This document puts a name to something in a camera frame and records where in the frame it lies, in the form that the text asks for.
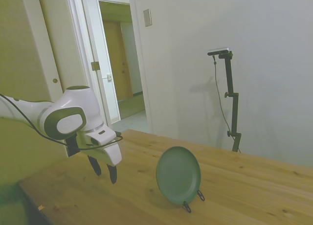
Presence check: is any brown wooden door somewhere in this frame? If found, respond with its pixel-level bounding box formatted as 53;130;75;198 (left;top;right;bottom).
102;20;133;101

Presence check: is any black wire plate stand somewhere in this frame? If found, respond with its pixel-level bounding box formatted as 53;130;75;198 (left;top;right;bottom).
182;189;205;214

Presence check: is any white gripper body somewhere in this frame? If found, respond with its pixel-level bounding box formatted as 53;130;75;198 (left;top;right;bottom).
84;129;123;167

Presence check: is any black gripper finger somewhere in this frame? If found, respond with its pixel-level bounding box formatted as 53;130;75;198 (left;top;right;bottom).
87;155;102;177
107;164;118;185

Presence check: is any black camera stand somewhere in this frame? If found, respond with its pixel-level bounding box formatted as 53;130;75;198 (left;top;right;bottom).
218;51;243;153

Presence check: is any beige wall switch plate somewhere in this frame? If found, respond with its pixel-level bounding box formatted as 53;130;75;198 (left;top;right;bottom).
143;8;153;27

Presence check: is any black and silver camera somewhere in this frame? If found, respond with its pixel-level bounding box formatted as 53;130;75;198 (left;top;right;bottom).
207;46;232;56

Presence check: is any green round plate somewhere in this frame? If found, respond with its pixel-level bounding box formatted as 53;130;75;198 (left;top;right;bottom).
156;146;202;206

